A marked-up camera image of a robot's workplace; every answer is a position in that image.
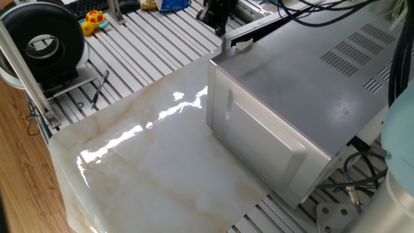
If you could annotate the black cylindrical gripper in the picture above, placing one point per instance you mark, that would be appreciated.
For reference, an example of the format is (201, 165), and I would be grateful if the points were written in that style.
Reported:
(223, 6)

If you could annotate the silver microwave oven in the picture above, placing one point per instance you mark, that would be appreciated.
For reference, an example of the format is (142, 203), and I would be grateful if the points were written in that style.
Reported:
(291, 90)

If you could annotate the white tape piece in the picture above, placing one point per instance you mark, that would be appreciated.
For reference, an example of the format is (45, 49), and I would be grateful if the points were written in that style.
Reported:
(244, 44)

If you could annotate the blue snack bag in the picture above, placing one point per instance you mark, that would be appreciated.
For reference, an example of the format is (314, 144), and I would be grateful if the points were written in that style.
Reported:
(173, 6)

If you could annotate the yellow snack bag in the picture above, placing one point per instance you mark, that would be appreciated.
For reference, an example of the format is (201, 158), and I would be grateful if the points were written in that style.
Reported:
(148, 4)

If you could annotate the black computer mouse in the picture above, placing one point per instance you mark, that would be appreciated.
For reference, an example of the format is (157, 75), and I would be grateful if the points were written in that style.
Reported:
(129, 6)

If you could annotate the aluminium upright profile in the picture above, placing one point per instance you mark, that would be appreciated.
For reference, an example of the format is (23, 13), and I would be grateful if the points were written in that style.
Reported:
(115, 13)

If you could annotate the yellow turtle toy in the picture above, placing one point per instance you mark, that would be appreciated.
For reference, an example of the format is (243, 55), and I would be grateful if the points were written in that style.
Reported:
(93, 17)

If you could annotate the black keyboard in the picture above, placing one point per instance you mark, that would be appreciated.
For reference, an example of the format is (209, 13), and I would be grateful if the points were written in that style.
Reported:
(87, 6)

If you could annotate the black pen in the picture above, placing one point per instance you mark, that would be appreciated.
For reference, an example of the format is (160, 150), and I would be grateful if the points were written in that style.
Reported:
(99, 89)

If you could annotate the metal washer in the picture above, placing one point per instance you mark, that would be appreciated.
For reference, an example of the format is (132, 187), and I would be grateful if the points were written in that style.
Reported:
(77, 105)

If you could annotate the marble pattern mat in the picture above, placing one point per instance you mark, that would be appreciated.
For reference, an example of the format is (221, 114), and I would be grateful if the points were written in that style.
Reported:
(145, 168)

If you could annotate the black round duct fan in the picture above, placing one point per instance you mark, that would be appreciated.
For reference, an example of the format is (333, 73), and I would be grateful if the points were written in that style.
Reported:
(71, 42)

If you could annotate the white fan base plate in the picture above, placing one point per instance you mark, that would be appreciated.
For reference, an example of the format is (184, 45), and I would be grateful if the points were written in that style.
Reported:
(82, 81)

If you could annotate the metal corner bracket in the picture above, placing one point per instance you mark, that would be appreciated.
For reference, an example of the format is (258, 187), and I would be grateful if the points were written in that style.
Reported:
(53, 119)

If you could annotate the aluminium frame strut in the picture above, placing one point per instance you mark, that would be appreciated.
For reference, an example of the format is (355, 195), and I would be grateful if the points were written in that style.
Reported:
(26, 71)

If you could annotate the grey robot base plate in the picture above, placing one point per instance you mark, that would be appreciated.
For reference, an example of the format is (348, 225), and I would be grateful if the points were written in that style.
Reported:
(336, 220)

